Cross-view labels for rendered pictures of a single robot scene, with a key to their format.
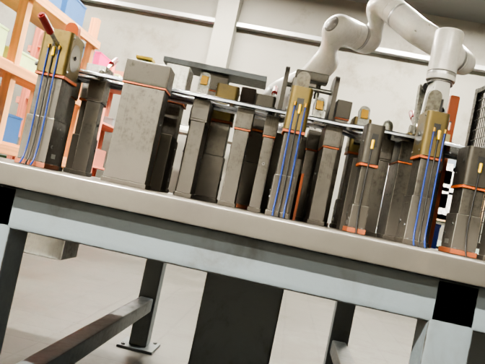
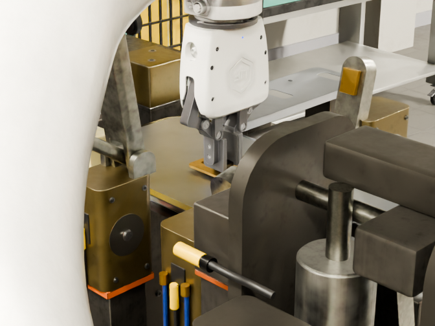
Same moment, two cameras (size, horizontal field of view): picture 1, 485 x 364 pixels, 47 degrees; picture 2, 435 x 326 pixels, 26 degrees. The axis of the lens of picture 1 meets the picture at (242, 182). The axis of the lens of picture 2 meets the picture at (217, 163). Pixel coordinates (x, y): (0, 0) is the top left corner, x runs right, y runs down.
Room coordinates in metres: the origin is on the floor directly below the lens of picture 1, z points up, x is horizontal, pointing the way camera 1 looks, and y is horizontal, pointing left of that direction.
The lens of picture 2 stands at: (2.38, 0.18, 1.43)
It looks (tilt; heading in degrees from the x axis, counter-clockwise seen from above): 23 degrees down; 224
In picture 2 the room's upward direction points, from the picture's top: straight up
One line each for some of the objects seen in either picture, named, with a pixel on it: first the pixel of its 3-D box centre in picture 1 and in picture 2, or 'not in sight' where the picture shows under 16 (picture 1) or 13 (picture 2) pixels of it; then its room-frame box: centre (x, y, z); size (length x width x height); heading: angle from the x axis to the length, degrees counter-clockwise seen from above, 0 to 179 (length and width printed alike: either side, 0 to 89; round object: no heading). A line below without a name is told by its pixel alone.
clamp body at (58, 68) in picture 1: (49, 100); not in sight; (1.49, 0.55, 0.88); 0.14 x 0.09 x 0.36; 179
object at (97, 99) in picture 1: (89, 128); not in sight; (1.69, 0.48, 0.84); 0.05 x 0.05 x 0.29; 89
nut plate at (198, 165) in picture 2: not in sight; (223, 167); (1.66, -0.51, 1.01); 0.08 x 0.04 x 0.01; 89
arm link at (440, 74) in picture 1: (440, 78); (221, 2); (1.67, -0.52, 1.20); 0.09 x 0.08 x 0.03; 179
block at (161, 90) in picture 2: not in sight; (155, 172); (1.53, -0.79, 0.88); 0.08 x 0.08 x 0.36; 89
